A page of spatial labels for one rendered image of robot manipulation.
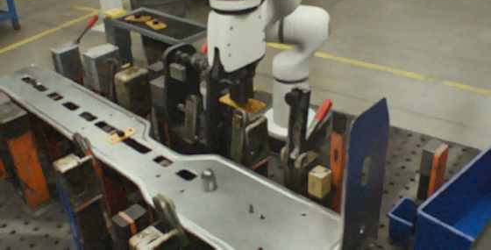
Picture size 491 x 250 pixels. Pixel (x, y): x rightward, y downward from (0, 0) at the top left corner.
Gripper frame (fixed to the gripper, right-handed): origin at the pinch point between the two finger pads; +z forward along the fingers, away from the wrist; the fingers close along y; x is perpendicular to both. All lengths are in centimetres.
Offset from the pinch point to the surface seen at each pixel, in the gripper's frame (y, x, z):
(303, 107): -15.0, 2.3, 9.5
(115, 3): -203, -376, 100
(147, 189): 9.4, -22.2, 27.8
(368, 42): -313, -158, 128
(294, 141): -14.5, 0.1, 18.2
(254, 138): -17.5, -14.5, 24.5
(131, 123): -6, -49, 28
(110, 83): -12, -69, 24
